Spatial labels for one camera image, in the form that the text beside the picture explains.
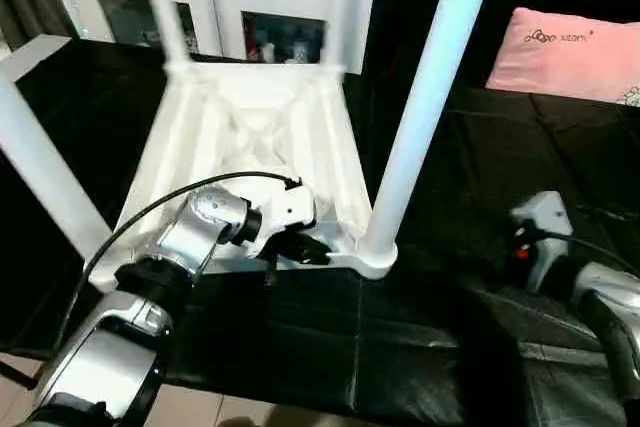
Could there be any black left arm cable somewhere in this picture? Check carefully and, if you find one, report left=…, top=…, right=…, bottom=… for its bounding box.
left=52, top=171, right=303, bottom=370

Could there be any black work mat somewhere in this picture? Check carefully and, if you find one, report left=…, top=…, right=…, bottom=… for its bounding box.
left=0, top=37, right=640, bottom=426

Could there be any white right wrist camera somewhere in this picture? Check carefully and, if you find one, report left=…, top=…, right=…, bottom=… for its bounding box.
left=509, top=190, right=577, bottom=294

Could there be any pink pillow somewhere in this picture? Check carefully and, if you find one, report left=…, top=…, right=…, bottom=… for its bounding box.
left=484, top=7, right=640, bottom=106

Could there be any black metal stand leg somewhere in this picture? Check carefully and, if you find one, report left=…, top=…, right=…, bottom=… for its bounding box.
left=0, top=359, right=43, bottom=390

